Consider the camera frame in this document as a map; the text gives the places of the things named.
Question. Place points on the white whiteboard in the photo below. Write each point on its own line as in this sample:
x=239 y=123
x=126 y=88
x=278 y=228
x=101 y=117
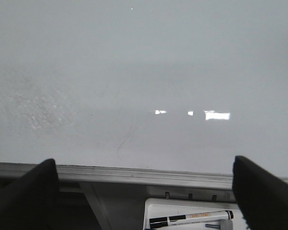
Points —
x=178 y=85

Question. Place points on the white plastic tray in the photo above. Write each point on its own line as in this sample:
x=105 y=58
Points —
x=159 y=207

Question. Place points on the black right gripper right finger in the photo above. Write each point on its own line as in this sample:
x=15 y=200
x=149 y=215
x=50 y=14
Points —
x=261 y=196

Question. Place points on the black white marker in tray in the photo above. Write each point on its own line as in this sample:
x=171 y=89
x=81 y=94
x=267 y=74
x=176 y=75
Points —
x=156 y=223

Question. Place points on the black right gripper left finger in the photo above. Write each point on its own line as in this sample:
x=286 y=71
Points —
x=26 y=202

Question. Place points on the aluminium whiteboard frame rail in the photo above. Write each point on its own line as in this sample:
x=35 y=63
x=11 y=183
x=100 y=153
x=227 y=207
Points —
x=93 y=174

